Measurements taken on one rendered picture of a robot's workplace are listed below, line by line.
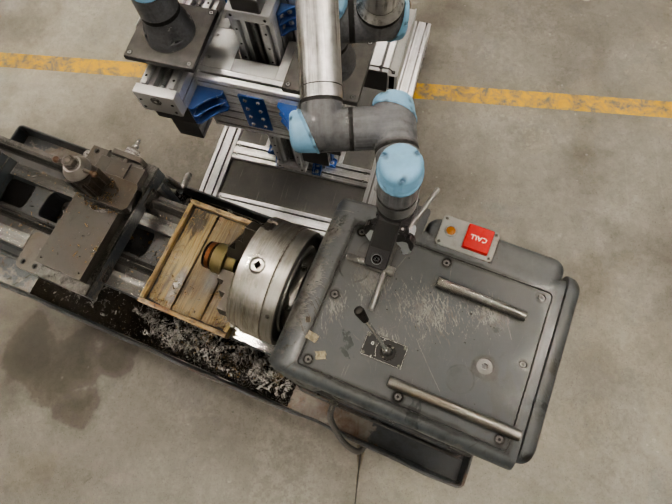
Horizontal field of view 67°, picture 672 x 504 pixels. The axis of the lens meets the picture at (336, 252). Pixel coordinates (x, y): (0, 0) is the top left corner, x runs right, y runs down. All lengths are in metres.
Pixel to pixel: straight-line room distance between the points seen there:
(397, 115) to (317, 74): 0.15
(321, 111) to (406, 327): 0.51
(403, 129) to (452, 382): 0.54
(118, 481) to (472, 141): 2.32
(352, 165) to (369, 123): 1.58
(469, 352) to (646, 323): 1.66
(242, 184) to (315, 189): 0.35
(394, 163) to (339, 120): 0.13
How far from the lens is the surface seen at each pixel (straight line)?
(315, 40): 0.93
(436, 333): 1.15
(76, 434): 2.71
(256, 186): 2.46
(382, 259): 0.99
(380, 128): 0.89
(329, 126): 0.89
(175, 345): 1.96
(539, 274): 1.23
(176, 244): 1.69
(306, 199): 2.40
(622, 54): 3.36
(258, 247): 1.23
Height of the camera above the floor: 2.37
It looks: 71 degrees down
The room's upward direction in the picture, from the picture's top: 10 degrees counter-clockwise
